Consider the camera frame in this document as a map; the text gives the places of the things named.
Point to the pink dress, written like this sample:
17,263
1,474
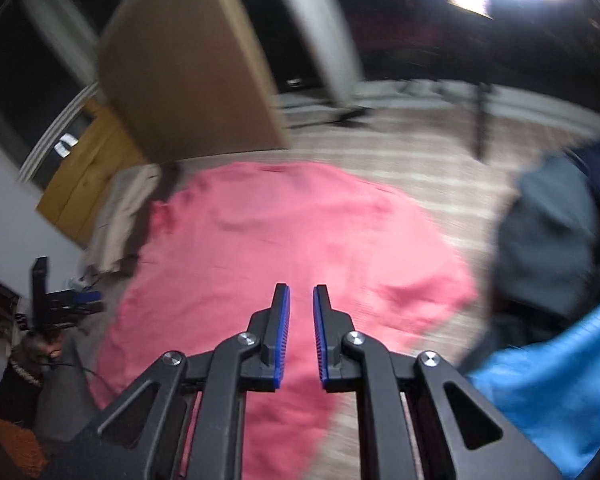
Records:
290,230

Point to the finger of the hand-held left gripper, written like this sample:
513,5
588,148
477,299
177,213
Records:
90,308
87,296

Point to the person's left hand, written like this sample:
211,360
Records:
42,345

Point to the brown fleece garment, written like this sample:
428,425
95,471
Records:
167,180

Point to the grey garment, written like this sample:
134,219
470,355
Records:
550,240

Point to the orange cloth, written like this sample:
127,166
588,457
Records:
15,445

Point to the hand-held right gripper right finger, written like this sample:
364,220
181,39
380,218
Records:
321,330

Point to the black tripod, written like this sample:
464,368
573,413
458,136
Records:
482,125

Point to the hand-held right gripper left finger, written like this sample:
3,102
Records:
282,330

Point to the blue garment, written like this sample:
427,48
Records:
555,375

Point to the light wooden wardrobe panel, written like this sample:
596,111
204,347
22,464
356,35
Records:
190,60

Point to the cream knit sweater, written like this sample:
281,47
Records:
115,220

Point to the white window frame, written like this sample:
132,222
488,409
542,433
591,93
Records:
320,35

